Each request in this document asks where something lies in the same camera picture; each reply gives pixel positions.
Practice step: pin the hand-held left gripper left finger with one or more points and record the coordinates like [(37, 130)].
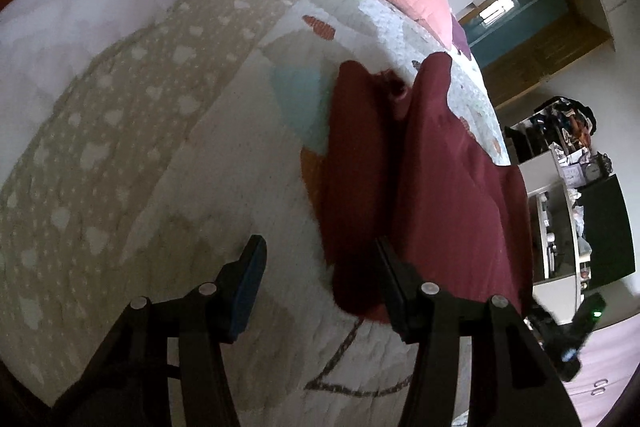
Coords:
[(246, 294)]

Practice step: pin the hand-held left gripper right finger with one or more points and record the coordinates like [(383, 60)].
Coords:
[(396, 294)]

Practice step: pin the maroon small pants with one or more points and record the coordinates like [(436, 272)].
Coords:
[(440, 187)]

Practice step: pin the pink drawer chest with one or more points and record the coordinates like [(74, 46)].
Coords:
[(600, 382)]

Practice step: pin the black screen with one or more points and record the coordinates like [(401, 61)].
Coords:
[(605, 232)]

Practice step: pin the white cluttered shelf unit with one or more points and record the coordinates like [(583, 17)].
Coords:
[(555, 217)]

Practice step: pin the beige cloud printed quilt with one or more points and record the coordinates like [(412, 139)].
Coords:
[(150, 167)]

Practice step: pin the purple cushion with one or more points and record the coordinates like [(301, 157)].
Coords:
[(461, 38)]

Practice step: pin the white bed sheet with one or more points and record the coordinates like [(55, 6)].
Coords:
[(75, 32)]

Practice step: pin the wooden wall niche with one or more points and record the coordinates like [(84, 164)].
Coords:
[(530, 42)]

